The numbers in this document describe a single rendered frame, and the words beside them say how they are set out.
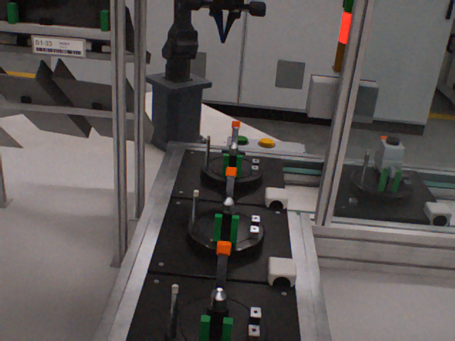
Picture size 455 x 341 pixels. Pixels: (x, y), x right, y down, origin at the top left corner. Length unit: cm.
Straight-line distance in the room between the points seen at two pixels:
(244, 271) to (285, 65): 338
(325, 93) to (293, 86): 325
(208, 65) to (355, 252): 325
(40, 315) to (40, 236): 24
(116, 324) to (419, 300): 58
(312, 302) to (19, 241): 61
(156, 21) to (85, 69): 74
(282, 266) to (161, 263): 20
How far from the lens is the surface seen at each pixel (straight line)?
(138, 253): 89
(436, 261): 111
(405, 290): 106
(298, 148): 133
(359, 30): 88
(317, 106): 93
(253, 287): 80
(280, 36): 408
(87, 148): 151
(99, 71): 436
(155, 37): 417
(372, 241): 105
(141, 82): 102
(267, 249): 89
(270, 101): 421
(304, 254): 92
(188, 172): 112
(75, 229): 113
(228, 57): 412
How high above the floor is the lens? 148
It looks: 27 degrees down
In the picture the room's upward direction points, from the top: 5 degrees clockwise
